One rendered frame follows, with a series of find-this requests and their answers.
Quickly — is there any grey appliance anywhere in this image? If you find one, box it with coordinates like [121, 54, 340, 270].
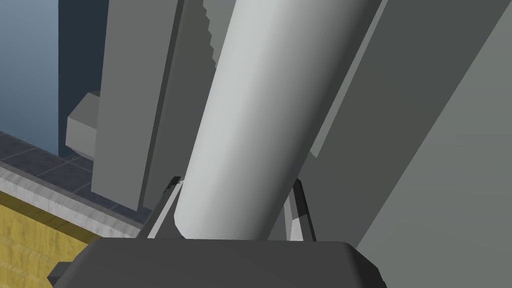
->
[90, 0, 219, 212]

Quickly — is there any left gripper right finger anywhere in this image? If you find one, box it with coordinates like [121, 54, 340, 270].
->
[282, 178, 318, 243]

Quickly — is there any pale grey bar handle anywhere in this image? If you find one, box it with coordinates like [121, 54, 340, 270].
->
[173, 0, 387, 241]

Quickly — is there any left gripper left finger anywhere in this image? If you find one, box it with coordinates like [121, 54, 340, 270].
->
[135, 175, 186, 240]

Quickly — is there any pale grey block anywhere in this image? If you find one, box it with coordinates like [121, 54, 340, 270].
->
[65, 91, 101, 160]

